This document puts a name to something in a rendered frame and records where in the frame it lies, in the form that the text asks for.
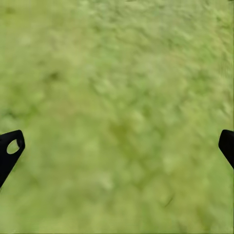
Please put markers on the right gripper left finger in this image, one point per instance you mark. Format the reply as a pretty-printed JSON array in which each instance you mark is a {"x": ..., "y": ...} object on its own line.
[{"x": 11, "y": 146}]

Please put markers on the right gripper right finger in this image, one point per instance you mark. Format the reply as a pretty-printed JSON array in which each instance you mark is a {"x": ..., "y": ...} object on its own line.
[{"x": 226, "y": 145}]

